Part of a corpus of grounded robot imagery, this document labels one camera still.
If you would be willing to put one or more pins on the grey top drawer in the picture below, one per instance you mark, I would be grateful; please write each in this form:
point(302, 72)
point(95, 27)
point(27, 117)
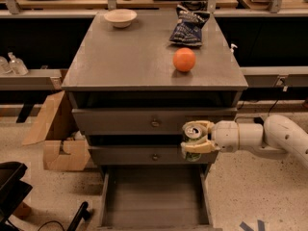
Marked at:
point(144, 121)

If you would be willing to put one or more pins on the white ceramic bowl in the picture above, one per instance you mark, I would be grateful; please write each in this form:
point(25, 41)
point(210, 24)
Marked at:
point(120, 18)

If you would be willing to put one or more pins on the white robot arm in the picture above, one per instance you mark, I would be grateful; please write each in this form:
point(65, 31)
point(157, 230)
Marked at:
point(274, 138)

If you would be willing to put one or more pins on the blue chip bag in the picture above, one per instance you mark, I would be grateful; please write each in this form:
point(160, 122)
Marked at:
point(188, 30)

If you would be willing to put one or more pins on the green soda can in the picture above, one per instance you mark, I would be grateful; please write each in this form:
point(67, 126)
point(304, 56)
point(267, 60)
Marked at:
point(191, 133)

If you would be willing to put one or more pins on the brown cardboard box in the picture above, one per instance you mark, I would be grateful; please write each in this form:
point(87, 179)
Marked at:
point(63, 147)

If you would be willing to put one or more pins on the orange fruit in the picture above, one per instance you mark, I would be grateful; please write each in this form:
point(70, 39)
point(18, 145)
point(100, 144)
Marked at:
point(184, 59)

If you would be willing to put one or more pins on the grey drawer cabinet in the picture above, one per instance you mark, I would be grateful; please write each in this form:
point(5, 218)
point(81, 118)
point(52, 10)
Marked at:
point(132, 68)

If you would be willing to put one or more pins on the white pump dispenser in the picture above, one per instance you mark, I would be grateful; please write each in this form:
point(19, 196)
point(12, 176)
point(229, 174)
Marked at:
point(233, 47)

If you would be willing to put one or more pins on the blue floor tape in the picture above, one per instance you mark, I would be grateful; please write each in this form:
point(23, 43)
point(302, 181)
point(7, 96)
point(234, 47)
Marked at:
point(258, 225)

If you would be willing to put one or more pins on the grey open bottom drawer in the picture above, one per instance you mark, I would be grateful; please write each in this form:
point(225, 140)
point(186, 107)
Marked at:
point(155, 198)

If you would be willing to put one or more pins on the grey middle drawer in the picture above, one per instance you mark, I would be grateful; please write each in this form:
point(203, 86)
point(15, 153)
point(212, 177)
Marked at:
point(137, 155)

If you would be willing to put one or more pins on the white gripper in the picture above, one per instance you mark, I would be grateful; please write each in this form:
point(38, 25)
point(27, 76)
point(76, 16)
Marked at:
point(224, 135)

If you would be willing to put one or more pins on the clear plastic bottle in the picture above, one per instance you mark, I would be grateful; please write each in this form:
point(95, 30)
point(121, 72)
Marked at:
point(17, 65)

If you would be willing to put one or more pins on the black office chair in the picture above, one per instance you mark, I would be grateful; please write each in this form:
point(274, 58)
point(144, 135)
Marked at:
point(12, 191)

